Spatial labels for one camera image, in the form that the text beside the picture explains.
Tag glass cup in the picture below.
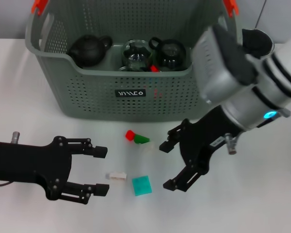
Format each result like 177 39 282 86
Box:
117 65 136 73

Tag white building block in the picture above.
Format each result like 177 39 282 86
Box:
142 142 157 154
105 171 128 182

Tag grey-green perforated storage basket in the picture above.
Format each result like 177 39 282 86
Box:
25 0 242 122

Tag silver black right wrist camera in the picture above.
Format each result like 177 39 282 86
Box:
193 23 259 105

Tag clear glass teapot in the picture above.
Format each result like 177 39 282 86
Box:
121 39 154 72

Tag teal building block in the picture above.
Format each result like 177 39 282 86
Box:
131 175 153 197

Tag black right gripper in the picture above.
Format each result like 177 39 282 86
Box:
159 106 243 192

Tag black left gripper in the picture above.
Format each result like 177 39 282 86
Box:
0 135 109 201

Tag black ceramic teapot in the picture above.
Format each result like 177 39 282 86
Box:
67 34 114 69

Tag green building block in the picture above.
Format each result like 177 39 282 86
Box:
133 134 151 144

